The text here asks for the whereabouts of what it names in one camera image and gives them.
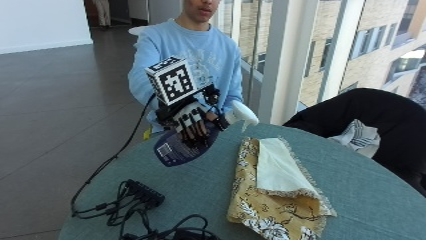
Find blue spray bottle white trigger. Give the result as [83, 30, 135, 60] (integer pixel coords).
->
[153, 99, 261, 168]

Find white cube with black markers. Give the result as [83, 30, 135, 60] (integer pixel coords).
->
[144, 55, 200, 107]

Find black hub box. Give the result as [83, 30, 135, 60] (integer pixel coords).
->
[124, 179, 167, 208]

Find person in light blue sweatshirt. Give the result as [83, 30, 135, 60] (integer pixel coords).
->
[127, 0, 245, 134]

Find yellow floral fringed cloth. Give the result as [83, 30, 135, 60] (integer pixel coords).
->
[226, 136, 338, 240]

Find white window pillar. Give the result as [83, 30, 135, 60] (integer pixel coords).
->
[257, 0, 320, 126]

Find black power adapter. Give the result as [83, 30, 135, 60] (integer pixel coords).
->
[171, 227, 221, 240]

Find white striped cloth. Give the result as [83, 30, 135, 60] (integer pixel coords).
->
[329, 119, 382, 159]

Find black jacket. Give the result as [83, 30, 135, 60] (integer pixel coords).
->
[282, 87, 426, 198]

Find black palm camera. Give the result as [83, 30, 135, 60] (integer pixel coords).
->
[201, 84, 222, 106]

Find long black glove cable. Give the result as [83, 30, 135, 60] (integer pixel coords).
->
[69, 93, 157, 218]

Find tangled black cables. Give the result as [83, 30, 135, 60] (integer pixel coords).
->
[71, 179, 224, 240]

